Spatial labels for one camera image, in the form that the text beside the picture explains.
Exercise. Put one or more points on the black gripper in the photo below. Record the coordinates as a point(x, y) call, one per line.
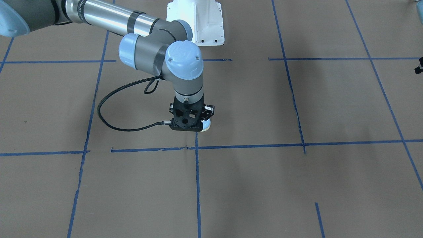
point(208, 112)

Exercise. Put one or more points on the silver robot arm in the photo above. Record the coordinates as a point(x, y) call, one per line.
point(149, 44)

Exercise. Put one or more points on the brown cardboard table cover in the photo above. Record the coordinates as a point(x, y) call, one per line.
point(317, 131)

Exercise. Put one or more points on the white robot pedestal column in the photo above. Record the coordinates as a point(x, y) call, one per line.
point(205, 18)

